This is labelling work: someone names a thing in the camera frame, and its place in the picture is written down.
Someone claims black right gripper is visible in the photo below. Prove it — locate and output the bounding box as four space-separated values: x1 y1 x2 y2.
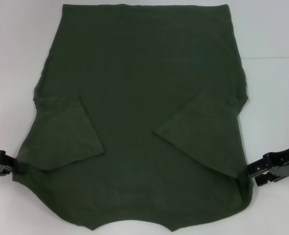
246 143 289 187

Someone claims dark green shirt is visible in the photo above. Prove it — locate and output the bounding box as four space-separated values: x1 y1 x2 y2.
12 3 254 218

